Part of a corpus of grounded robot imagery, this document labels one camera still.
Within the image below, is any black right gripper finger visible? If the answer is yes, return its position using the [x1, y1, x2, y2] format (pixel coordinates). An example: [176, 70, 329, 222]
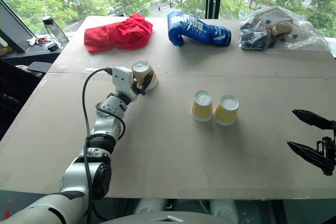
[291, 109, 335, 131]
[286, 140, 336, 176]

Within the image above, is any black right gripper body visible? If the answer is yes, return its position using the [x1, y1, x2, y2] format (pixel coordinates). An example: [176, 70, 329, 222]
[316, 120, 336, 161]

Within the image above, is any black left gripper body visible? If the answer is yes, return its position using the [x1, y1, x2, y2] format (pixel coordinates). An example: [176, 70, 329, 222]
[131, 80, 146, 97]

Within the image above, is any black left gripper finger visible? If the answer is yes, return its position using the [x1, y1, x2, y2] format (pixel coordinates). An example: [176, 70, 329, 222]
[141, 70, 155, 91]

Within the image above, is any yellow paper cup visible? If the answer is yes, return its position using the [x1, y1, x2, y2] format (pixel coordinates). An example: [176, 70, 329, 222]
[213, 94, 240, 127]
[132, 60, 160, 92]
[191, 90, 214, 123]

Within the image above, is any red crumpled cloth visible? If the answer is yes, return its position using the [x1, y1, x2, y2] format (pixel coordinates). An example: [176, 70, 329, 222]
[83, 13, 154, 54]

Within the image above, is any blue boxing glove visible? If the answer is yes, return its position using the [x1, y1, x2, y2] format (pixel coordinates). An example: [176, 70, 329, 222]
[167, 11, 233, 48]

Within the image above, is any clear plastic bag of parts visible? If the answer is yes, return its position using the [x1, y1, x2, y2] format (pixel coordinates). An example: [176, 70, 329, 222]
[238, 5, 331, 52]

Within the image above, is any clear water bottle black lid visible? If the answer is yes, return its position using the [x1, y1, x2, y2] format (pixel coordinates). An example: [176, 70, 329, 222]
[41, 15, 70, 45]

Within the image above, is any white rounded robot leg shape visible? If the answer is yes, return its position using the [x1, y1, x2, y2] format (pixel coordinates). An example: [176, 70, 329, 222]
[209, 199, 240, 224]
[134, 198, 167, 216]

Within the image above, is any red key bundle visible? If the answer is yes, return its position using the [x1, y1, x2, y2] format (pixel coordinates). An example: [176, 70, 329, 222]
[35, 36, 52, 46]

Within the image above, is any black side desk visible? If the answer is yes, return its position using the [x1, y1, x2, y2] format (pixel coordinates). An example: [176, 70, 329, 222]
[0, 45, 65, 141]

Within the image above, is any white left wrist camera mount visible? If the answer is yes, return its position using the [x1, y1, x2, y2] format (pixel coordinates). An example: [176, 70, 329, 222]
[112, 66, 139, 102]

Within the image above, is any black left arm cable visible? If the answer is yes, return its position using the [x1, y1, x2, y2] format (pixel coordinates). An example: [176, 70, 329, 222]
[81, 67, 126, 224]

